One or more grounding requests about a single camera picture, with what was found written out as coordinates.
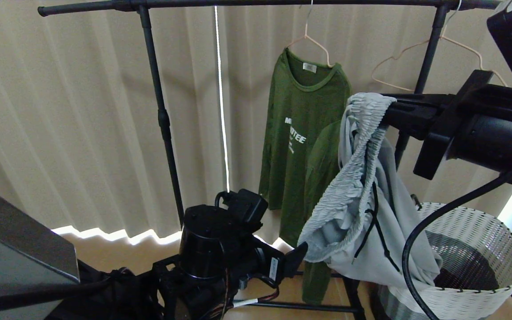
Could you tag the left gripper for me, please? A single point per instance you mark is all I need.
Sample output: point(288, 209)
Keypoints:
point(274, 266)

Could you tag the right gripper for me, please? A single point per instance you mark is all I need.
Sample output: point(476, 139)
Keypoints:
point(491, 133)

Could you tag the pale grey shorts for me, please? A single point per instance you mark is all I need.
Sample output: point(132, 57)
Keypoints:
point(362, 213)

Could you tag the pink clothes hanger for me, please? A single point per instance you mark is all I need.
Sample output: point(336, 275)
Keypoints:
point(398, 55)
point(305, 35)

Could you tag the green printed t-shirt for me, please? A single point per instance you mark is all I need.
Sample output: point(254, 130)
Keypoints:
point(296, 146)

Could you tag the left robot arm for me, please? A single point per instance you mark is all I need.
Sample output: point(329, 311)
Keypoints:
point(16, 249)

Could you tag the white laundry basket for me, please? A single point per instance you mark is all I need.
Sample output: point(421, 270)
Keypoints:
point(482, 240)

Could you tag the black clothes rack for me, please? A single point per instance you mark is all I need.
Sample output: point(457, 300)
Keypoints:
point(162, 120)

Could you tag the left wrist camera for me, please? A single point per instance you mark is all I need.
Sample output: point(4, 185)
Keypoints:
point(247, 206)

